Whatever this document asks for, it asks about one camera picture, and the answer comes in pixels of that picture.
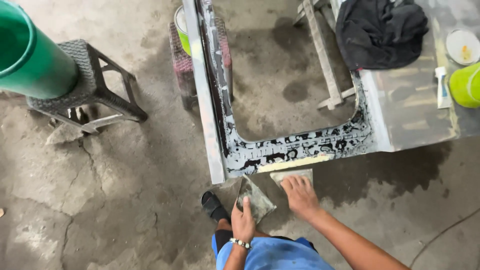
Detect person's right hand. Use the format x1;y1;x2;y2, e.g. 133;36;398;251
280;175;322;221

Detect person's left hand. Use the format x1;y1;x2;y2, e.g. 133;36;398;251
230;197;257;244

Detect grey putty spreader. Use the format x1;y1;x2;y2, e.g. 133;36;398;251
269;168;314;189

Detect grey putty mixing board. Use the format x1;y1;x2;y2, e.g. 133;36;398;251
236;175;277;225

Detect blue shorts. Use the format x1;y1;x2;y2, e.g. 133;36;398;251
211;233;335;270

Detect person's left leg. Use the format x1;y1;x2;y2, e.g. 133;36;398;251
215;218;271;244

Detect black sandal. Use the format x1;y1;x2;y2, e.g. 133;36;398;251
200;190;231;223

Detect grey car door panel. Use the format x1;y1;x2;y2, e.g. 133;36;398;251
182;0;480;185

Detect wooden stand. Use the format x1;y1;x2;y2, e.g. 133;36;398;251
293;0;356;111

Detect maroon woven plastic stool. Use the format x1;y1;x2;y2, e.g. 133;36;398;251
168;17;234;111

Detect black cloth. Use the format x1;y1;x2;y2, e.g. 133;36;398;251
335;0;430;71

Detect white tube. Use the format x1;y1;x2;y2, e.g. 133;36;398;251
434;66;453;110

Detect green can with white lid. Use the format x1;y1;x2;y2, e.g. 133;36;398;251
173;5;192;57

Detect lime green can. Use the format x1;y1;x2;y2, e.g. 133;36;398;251
449;62;480;109

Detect white round lid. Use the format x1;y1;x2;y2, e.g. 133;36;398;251
445;29;480;66

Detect grey woven plastic stool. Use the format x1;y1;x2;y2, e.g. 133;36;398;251
26;39;148;135

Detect green plastic drum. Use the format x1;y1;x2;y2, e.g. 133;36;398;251
0;0;80;100

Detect white bead bracelet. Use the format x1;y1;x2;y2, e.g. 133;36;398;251
229;237;253;250

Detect thin floor cable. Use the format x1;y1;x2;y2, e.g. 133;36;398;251
408;207;480;268

